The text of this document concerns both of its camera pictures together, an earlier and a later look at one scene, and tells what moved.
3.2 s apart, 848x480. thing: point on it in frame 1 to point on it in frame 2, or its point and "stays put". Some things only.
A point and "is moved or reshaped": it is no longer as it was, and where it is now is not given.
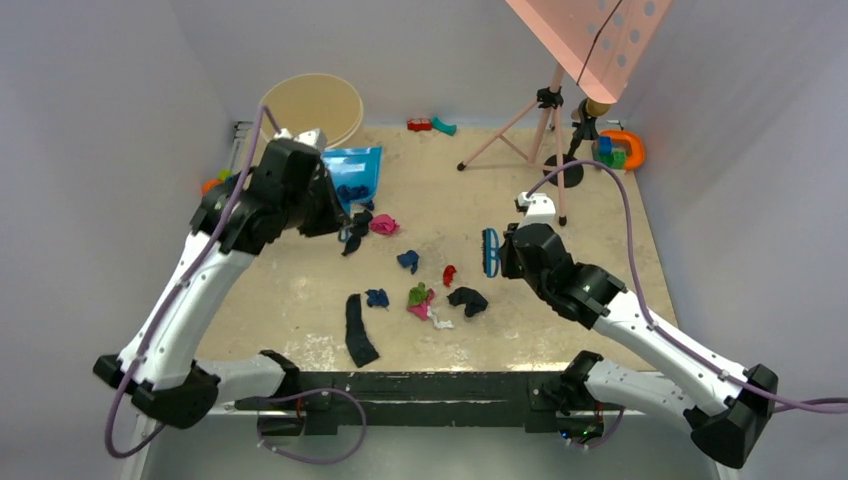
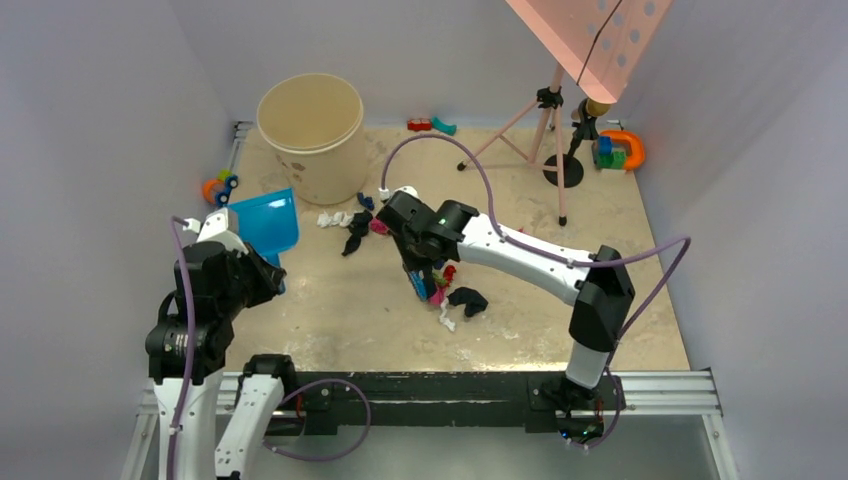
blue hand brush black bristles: x=490 y=252 is moved or reshaped
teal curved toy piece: x=449 y=129 stays put
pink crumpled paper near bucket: x=383 y=223 stays put
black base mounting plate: x=538 y=401 stays put
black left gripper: x=334 y=214 to x=268 y=276
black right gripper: x=507 y=267 to x=410 y=262
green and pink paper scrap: x=419 y=299 to x=442 y=285
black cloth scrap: x=360 y=226 stays put
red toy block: x=419 y=124 stays put
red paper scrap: x=448 y=274 stays put
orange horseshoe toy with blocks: x=620 y=149 stays put
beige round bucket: x=313 y=101 stays put
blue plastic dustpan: x=355 y=173 is moved or reshaped
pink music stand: x=598 y=43 stays put
